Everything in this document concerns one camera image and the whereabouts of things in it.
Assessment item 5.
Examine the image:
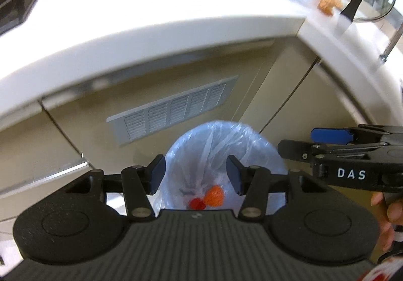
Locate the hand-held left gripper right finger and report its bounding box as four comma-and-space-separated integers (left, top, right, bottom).
226, 155, 329, 222

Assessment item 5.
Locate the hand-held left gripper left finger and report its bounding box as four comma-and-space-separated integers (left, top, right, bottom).
64, 155, 166, 222

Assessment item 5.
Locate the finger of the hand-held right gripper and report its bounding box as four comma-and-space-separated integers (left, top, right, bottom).
310, 124, 403, 145
277, 139, 390, 162

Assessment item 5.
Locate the blue plastic trash bin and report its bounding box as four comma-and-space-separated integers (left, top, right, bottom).
160, 120, 288, 210

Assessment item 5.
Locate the clear plastic bin liner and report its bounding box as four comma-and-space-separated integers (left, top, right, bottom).
161, 120, 288, 210

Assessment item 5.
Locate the person's right hand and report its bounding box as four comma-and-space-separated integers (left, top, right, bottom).
371, 192, 403, 257

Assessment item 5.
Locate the orange mesh ball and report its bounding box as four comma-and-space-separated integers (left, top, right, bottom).
204, 186, 225, 206

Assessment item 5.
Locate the red round object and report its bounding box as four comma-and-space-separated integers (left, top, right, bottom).
189, 197, 207, 210

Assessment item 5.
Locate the beige cabinet door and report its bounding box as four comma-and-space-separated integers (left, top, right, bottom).
234, 45, 383, 159

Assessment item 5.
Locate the grey vent grille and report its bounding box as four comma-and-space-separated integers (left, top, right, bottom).
107, 76, 239, 146

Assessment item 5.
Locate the beige vented cabinet panel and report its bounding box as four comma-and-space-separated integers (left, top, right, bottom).
41, 34, 278, 209

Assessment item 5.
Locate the red white clothing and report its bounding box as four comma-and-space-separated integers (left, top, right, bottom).
359, 254, 403, 281

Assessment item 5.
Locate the beige drawer front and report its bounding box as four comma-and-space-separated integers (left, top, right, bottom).
0, 95, 89, 198

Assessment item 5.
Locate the black induction cooktop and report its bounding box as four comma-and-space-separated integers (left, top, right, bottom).
0, 0, 58, 35

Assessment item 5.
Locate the metal rail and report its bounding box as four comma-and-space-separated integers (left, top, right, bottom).
379, 21, 403, 63

